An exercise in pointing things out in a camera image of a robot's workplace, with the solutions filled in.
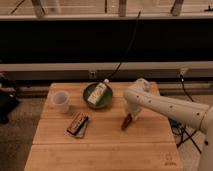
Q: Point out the white wall outlet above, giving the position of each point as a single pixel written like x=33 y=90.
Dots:
x=92 y=75

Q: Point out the brown snack packet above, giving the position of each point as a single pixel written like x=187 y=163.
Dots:
x=78 y=125

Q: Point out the white bottle in bowl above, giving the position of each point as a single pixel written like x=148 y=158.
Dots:
x=97 y=93

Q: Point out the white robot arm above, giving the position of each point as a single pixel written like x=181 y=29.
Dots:
x=196 y=115

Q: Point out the green bowl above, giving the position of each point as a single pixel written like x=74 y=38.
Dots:
x=104 y=101

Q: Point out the dark object at left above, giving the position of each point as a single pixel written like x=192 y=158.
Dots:
x=8 y=102

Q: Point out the translucent plastic cup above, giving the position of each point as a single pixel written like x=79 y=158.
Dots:
x=60 y=100

